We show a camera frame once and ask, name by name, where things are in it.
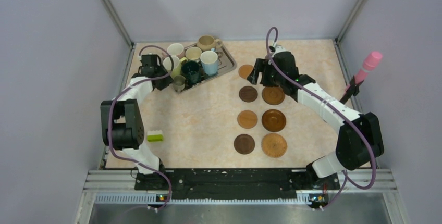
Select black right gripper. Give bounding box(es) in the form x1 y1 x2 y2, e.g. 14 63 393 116
247 58 285 88

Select light bamboo coaster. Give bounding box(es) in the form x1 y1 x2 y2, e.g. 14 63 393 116
238 64 254 80
237 110 258 129

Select dark walnut coaster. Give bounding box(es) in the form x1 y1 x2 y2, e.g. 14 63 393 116
234 134 255 155
238 86 258 103

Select small grey-green cup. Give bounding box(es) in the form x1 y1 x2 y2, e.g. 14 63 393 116
172 75 186 93

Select pale yellow mug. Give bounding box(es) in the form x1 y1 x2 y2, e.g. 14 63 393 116
162 55 188 78

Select brown saucer coaster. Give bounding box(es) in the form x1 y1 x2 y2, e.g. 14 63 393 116
261 109 287 132
262 87 285 105

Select dark walnut coaster front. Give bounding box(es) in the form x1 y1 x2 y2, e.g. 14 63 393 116
234 134 255 155

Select woven rattan coaster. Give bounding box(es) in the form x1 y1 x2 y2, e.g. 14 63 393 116
261 133 288 158

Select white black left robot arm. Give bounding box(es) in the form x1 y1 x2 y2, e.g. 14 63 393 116
100 54 173 189

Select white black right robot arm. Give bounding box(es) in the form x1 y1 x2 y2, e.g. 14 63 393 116
247 51 384 189

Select metal serving tray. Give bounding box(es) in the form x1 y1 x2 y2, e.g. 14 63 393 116
161 43 237 93

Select dark green mug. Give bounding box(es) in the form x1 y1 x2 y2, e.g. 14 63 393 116
181 61 202 86

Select white mug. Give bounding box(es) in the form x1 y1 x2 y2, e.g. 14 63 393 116
166 43 185 59

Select beige mug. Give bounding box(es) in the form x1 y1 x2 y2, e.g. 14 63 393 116
185 46 202 62

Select light blue mug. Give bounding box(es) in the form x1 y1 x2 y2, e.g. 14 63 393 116
200 51 218 76

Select green white block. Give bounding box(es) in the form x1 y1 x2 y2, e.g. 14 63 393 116
146 130 164 142

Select pink microphone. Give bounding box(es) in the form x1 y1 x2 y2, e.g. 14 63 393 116
354 52 383 85

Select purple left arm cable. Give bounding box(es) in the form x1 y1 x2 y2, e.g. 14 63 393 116
107 45 175 211

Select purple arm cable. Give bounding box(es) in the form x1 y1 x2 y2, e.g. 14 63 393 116
107 45 175 211
265 27 378 211

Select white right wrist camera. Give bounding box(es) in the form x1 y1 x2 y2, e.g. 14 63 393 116
269 44 287 55

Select tan mug with handle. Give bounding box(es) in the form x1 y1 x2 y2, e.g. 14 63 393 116
197 35 223 52

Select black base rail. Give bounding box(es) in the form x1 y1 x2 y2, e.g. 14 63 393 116
82 168 346 206

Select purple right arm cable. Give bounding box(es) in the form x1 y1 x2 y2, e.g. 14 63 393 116
265 27 378 211

